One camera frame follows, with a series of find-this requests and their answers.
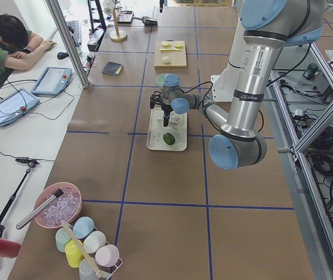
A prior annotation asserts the yellow plastic knife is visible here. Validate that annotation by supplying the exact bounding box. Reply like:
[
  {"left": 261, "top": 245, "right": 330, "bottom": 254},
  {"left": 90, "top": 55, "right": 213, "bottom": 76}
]
[{"left": 159, "top": 48, "right": 183, "bottom": 52}]

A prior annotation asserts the metal scoop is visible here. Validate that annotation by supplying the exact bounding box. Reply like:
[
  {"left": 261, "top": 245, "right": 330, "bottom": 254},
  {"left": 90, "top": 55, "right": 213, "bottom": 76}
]
[{"left": 132, "top": 16, "right": 158, "bottom": 26}]

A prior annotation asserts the steel black-tipped rod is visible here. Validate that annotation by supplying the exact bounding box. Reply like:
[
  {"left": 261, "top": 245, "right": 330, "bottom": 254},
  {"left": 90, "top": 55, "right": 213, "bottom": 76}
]
[{"left": 16, "top": 188, "right": 64, "bottom": 230}]

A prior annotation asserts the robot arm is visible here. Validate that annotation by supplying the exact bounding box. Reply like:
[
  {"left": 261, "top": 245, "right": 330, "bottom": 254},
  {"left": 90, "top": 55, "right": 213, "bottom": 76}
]
[{"left": 150, "top": 1, "right": 325, "bottom": 170}]

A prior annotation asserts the pink cup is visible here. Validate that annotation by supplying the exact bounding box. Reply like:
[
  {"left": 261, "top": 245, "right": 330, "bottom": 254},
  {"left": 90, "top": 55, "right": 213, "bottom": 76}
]
[{"left": 95, "top": 244, "right": 120, "bottom": 267}]

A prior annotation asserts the blue cup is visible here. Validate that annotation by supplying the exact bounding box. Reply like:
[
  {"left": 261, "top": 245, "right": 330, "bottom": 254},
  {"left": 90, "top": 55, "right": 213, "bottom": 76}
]
[{"left": 72, "top": 216, "right": 95, "bottom": 239}]

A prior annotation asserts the wooden cutting board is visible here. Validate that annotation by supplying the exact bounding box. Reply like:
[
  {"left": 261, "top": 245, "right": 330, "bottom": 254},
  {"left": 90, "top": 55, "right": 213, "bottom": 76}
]
[{"left": 154, "top": 40, "right": 187, "bottom": 68}]

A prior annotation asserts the near teach pendant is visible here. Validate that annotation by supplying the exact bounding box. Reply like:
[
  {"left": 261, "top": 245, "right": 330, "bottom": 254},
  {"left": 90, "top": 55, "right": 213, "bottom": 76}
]
[{"left": 0, "top": 88, "right": 40, "bottom": 127}]

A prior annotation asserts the white cup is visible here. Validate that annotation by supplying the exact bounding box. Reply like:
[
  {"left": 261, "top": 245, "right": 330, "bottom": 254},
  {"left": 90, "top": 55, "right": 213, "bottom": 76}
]
[{"left": 83, "top": 230, "right": 106, "bottom": 254}]

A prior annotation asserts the teach pendant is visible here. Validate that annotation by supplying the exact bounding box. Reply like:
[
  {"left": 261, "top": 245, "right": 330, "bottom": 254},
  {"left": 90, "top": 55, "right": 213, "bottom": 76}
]
[
  {"left": 30, "top": 66, "right": 72, "bottom": 96},
  {"left": 0, "top": 88, "right": 40, "bottom": 127}
]

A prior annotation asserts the grey folded cloth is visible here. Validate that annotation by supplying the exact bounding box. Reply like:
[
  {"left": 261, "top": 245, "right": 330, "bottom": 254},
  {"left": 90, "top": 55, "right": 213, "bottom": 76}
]
[{"left": 102, "top": 61, "right": 124, "bottom": 76}]

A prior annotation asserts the grey cup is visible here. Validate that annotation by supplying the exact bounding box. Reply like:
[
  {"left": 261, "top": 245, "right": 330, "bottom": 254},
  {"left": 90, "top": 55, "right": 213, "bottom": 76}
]
[{"left": 79, "top": 259, "right": 98, "bottom": 280}]

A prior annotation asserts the wooden mug tree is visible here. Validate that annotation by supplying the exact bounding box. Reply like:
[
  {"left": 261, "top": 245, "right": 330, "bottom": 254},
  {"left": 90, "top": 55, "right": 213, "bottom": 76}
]
[{"left": 109, "top": 8, "right": 127, "bottom": 42}]

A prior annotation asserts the keyboard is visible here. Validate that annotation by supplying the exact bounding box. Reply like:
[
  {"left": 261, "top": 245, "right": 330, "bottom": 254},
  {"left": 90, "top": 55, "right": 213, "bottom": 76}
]
[{"left": 66, "top": 20, "right": 82, "bottom": 55}]

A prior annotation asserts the white ceramic spoon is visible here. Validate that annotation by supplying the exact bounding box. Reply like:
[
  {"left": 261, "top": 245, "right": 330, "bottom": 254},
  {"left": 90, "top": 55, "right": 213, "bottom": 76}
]
[{"left": 169, "top": 121, "right": 182, "bottom": 130}]

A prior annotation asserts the cream bear tray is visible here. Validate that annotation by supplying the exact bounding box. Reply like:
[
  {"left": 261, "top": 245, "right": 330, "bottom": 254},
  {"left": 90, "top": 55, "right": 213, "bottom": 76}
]
[{"left": 147, "top": 108, "right": 188, "bottom": 152}]

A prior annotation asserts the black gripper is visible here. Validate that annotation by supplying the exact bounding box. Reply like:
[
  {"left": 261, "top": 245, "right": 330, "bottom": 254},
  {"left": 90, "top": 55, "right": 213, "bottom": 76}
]
[{"left": 162, "top": 104, "right": 172, "bottom": 127}]

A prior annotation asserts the green cup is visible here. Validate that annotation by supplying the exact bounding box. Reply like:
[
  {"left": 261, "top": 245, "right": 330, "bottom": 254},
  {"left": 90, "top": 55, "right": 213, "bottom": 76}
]
[{"left": 55, "top": 228, "right": 71, "bottom": 253}]

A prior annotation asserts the light green bowl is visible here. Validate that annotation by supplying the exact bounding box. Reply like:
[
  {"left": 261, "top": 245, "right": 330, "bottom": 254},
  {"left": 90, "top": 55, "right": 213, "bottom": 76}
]
[{"left": 156, "top": 73, "right": 167, "bottom": 88}]

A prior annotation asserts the person in green shirt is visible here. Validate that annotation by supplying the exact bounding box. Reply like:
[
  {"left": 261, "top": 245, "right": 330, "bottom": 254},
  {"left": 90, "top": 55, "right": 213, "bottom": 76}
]
[{"left": 0, "top": 14, "right": 55, "bottom": 87}]

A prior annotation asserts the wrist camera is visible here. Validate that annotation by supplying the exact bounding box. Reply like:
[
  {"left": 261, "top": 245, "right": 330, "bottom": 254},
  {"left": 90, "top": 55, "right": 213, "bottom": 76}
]
[{"left": 150, "top": 90, "right": 162, "bottom": 109}]

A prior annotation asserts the black tripod stick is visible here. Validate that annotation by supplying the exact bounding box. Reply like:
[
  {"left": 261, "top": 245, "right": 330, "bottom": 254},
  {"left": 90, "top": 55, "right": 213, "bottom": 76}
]
[{"left": 0, "top": 157, "right": 40, "bottom": 238}]

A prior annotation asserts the green avocado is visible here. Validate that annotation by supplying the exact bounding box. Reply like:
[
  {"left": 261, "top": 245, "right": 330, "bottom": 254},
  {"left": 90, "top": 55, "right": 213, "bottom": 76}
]
[{"left": 162, "top": 132, "right": 176, "bottom": 146}]

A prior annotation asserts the far teach pendant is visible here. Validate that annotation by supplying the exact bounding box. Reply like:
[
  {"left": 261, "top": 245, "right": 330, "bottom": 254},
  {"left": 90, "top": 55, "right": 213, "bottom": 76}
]
[{"left": 30, "top": 66, "right": 72, "bottom": 96}]

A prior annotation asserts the aluminium frame post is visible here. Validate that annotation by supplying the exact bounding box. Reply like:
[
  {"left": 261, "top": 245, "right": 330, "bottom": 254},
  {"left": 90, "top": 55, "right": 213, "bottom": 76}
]
[{"left": 46, "top": 0, "right": 89, "bottom": 89}]

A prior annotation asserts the wooden cup rack handle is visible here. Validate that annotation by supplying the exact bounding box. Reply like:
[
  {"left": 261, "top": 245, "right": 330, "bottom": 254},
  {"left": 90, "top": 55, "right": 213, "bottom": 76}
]
[{"left": 61, "top": 222, "right": 104, "bottom": 279}]

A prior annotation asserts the pink bowl with ice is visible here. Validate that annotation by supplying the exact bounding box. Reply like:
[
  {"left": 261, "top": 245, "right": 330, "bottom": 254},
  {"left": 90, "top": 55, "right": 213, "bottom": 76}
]
[{"left": 34, "top": 182, "right": 82, "bottom": 229}]

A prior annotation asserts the black computer mouse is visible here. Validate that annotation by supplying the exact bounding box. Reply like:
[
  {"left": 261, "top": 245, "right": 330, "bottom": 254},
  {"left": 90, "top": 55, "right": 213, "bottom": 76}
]
[{"left": 57, "top": 52, "right": 69, "bottom": 60}]

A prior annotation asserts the yellow cup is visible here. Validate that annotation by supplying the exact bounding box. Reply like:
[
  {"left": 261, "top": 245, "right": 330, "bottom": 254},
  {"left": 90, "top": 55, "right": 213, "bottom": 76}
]
[{"left": 65, "top": 240, "right": 84, "bottom": 268}]

